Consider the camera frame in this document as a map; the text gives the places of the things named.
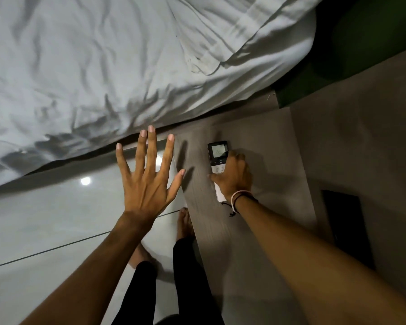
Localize black string bracelet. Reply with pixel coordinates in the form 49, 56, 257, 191
221, 193, 259, 218

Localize white remote control with display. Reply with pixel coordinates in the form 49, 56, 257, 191
207, 141, 229, 203

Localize black rectangular object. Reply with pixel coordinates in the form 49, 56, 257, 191
321, 189, 377, 272

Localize pink wrist band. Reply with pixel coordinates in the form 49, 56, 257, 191
230, 190, 254, 214

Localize person's right forearm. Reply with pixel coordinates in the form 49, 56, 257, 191
235, 195, 406, 325

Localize black trousers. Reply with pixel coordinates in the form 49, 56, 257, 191
111, 237, 225, 325

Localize person's left forearm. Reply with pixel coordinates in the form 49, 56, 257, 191
20, 212, 157, 325

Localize person's foot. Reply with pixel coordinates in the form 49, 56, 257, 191
176, 208, 195, 241
128, 243, 158, 270

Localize dark green headboard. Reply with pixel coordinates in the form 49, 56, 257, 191
274, 0, 406, 109

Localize person's left foot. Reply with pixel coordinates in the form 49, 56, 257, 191
128, 243, 158, 270

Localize person's right hand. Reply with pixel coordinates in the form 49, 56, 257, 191
208, 150, 254, 203

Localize person's left hand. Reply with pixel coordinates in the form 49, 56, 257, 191
115, 125, 187, 222

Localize person's right foot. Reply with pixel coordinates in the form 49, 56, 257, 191
176, 208, 195, 241

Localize white pillow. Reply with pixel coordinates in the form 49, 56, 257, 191
165, 0, 327, 77

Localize white crumpled bed sheet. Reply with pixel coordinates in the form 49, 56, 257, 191
0, 0, 320, 193

